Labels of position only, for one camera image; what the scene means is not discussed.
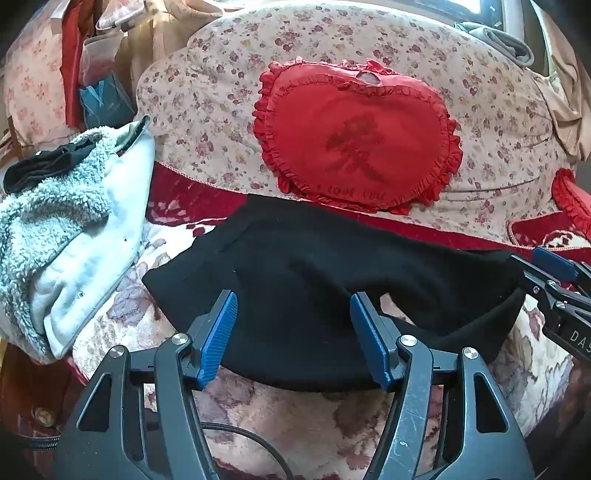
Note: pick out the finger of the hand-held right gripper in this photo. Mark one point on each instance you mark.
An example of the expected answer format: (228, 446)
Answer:
(538, 288)
(554, 263)

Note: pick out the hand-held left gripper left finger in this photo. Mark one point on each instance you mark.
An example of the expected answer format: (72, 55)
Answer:
(217, 341)

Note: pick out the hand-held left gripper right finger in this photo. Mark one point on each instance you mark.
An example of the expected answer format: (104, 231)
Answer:
(369, 344)

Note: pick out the black pants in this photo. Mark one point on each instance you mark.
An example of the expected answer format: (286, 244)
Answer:
(300, 277)

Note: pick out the red and white plush blanket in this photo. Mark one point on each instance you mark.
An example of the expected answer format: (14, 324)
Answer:
(277, 424)

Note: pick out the beige draped cloth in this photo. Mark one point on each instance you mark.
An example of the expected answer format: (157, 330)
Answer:
(565, 101)

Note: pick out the grey fleece-lined jacket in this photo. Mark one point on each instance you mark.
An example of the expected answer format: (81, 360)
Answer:
(60, 230)

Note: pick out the red heart-shaped frilled pillow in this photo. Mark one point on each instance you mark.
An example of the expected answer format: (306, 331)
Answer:
(355, 134)

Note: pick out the grey folded cloth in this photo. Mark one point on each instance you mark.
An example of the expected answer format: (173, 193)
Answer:
(501, 44)

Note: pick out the small black cloth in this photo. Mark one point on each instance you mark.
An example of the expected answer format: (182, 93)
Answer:
(41, 168)

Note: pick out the floral beige quilt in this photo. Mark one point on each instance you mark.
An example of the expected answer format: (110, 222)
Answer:
(207, 92)

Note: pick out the teal bag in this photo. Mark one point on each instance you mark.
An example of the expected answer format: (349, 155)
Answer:
(104, 104)

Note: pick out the floral pink pillow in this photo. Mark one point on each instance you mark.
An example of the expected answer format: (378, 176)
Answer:
(32, 87)

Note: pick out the red hanging cloth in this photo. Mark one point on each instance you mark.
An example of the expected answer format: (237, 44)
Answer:
(74, 55)

